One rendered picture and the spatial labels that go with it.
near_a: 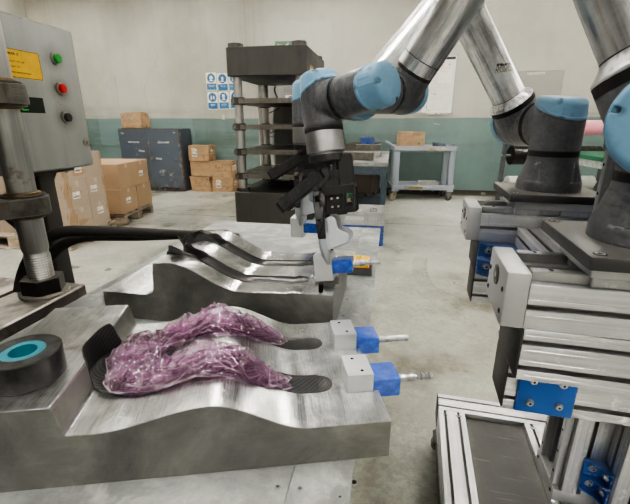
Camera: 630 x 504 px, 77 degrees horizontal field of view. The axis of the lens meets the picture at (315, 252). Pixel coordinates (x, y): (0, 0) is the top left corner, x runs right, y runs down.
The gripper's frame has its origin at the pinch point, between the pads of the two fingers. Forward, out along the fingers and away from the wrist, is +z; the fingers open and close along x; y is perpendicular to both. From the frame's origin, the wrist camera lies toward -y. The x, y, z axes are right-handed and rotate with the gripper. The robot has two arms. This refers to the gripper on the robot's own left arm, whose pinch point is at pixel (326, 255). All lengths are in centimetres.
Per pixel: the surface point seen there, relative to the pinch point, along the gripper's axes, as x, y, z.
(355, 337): -18.4, 6.5, 10.6
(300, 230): 26.0, -11.3, -3.3
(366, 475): 49, -3, 89
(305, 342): -17.0, -2.2, 11.7
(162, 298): -6.3, -34.6, 5.1
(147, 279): 1.1, -42.7, 2.3
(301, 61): 369, -72, -155
